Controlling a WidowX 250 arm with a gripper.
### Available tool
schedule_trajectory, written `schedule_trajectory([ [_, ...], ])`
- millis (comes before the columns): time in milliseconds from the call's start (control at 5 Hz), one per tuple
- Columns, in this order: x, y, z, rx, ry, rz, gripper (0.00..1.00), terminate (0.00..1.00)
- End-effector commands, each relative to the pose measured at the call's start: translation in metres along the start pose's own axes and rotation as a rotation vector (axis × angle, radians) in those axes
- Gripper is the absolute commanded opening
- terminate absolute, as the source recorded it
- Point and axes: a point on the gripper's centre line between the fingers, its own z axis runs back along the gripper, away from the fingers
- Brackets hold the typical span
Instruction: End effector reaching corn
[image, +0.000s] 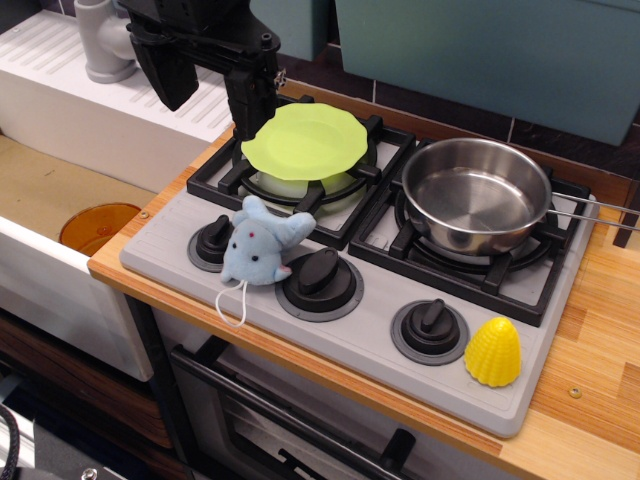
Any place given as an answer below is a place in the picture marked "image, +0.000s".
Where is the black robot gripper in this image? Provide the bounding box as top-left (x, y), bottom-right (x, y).
top-left (119, 0), bottom-right (285, 141)

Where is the yellow plastic corn piece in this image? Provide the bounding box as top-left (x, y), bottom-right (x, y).
top-left (464, 317), bottom-right (521, 388)

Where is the grey toy faucet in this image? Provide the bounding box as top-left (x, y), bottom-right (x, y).
top-left (74, 0), bottom-right (137, 84)

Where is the light green plastic plate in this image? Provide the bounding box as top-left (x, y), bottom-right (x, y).
top-left (241, 103), bottom-right (368, 181)

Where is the white toy sink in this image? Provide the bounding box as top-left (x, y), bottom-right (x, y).
top-left (1, 10), bottom-right (231, 382)

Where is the black left stove knob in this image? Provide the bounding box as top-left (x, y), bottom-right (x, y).
top-left (187, 215), bottom-right (233, 273)

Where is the black stove knob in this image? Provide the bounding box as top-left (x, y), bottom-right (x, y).
top-left (275, 247), bottom-right (364, 323)
top-left (390, 299), bottom-right (470, 366)
top-left (187, 215), bottom-right (233, 273)

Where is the blue plush elephant toy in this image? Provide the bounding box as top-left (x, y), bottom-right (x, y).
top-left (215, 195), bottom-right (317, 315)

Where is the black left burner grate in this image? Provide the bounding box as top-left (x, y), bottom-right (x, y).
top-left (187, 115), bottom-right (416, 250)

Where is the black burner grate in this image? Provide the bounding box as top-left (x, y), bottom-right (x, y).
top-left (349, 155), bottom-right (591, 326)
top-left (187, 115), bottom-right (416, 250)

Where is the orange plastic bowl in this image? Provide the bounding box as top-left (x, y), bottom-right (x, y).
top-left (59, 202), bottom-right (141, 256)

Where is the black middle stove knob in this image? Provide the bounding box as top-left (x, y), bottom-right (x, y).
top-left (275, 247), bottom-right (364, 323)

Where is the stainless steel pot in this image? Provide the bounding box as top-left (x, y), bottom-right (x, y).
top-left (401, 137), bottom-right (640, 257)

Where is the grey toy stove top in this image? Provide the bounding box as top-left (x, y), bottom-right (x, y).
top-left (118, 112), bottom-right (600, 440)

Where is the black right stove knob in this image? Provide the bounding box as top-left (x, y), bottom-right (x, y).
top-left (390, 299), bottom-right (470, 366)

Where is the toy oven door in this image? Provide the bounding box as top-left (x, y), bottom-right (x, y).
top-left (168, 337), bottom-right (509, 479)

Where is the black right burner grate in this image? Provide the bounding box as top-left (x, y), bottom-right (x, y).
top-left (349, 155), bottom-right (591, 326)

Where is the black oven door handle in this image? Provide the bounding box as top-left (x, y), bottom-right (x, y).
top-left (170, 346), bottom-right (413, 479)

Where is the teal wall cabinet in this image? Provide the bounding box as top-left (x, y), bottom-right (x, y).
top-left (249, 0), bottom-right (640, 147)

